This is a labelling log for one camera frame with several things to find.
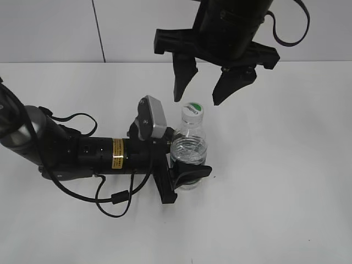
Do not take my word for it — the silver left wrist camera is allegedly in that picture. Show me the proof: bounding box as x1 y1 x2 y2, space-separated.
136 95 167 140

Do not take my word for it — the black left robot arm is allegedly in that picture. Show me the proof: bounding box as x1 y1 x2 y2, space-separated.
1 86 212 204

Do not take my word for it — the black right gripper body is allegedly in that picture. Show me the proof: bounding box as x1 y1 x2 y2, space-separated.
153 0 279 69

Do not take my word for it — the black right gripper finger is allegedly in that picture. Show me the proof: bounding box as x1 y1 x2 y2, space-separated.
212 66 257 106
173 53 198 102

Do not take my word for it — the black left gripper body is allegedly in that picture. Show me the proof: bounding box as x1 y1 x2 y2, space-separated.
126 126 177 204

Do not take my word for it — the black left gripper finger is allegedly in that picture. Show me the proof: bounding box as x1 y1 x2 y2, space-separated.
170 161 212 190

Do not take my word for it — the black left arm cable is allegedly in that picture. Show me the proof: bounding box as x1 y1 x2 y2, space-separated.
0 82 152 218

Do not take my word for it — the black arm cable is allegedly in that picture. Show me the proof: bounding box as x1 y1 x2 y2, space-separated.
265 0 311 47
0 82 152 218

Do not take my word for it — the clear cestbon water bottle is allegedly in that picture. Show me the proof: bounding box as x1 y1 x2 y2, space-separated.
169 102 208 191

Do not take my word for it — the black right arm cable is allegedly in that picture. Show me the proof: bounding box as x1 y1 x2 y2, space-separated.
265 0 311 47

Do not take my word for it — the white green bottle cap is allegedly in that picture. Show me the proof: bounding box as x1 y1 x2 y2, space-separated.
181 102 204 124

